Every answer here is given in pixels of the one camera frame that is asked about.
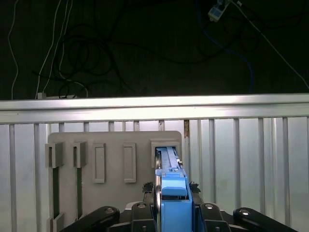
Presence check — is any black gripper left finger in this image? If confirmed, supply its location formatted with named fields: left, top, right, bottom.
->
left=63, top=181, right=155, bottom=232

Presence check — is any white cable with plug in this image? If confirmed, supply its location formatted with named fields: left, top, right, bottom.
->
left=36, top=0, right=89, bottom=100

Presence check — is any long white cable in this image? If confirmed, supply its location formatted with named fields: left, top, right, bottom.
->
left=230, top=0, right=309, bottom=85

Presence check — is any blue floor cable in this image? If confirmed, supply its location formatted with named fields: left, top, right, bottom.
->
left=196, top=0, right=254, bottom=94

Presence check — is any grey parts rack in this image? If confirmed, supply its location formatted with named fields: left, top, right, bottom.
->
left=44, top=130, right=183, bottom=232

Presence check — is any black cable tangle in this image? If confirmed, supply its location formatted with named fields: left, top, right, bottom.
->
left=32, top=0, right=309, bottom=98

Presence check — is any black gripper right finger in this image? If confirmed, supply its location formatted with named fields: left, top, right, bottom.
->
left=190, top=182, right=299, bottom=232

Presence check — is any thin white cable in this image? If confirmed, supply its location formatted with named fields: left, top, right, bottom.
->
left=7, top=0, right=20, bottom=100

